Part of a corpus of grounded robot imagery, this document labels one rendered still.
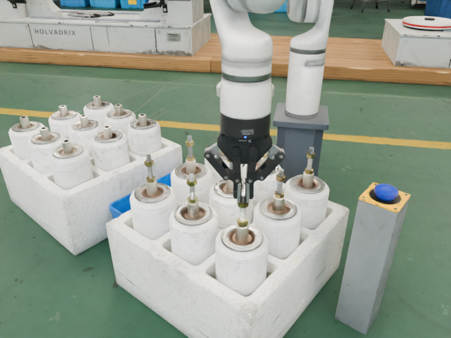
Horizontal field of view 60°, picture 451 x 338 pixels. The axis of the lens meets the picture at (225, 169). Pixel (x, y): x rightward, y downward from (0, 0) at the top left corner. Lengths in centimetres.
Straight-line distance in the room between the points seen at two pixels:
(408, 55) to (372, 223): 196
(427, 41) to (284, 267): 206
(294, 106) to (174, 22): 176
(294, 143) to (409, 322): 50
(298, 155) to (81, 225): 60
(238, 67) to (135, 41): 227
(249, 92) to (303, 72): 51
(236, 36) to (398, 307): 71
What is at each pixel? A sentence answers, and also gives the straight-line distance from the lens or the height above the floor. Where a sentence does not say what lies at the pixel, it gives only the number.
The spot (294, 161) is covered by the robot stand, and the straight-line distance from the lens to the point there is 112.
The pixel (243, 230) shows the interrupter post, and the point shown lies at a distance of 69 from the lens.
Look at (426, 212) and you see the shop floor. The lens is 135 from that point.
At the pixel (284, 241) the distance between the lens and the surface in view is 78.
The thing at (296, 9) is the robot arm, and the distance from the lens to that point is 100.
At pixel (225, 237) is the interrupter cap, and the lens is 71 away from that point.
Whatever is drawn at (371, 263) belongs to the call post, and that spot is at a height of 19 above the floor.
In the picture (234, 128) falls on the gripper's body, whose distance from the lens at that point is 56.
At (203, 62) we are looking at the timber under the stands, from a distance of 258.
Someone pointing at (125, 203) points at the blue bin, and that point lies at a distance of 109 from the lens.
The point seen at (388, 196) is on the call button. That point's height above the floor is 33.
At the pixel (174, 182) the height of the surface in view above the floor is 24.
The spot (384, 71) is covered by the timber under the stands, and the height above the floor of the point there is 6.
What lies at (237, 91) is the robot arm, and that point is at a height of 53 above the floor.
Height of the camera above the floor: 70
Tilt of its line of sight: 30 degrees down
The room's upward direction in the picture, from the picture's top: straight up
